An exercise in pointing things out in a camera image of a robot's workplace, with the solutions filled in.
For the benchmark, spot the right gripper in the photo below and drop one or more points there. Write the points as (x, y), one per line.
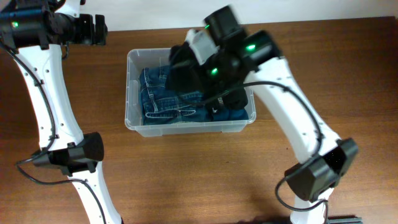
(204, 80)

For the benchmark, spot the blue taped shirt bundle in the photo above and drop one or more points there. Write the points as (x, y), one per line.
(228, 115)

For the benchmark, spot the black taped clothing bundle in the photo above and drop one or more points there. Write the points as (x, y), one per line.
(237, 100)

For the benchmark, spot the black cloth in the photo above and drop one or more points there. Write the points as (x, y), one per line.
(184, 70)

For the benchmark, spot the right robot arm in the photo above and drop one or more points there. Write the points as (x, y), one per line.
(323, 157)

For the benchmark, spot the clear plastic storage bin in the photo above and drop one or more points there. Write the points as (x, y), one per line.
(137, 59)

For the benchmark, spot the dark blue jeans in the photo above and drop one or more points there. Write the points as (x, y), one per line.
(162, 106)

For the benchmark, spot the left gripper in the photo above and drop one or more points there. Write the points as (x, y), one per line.
(87, 37)

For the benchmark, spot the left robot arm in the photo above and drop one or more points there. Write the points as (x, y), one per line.
(37, 35)

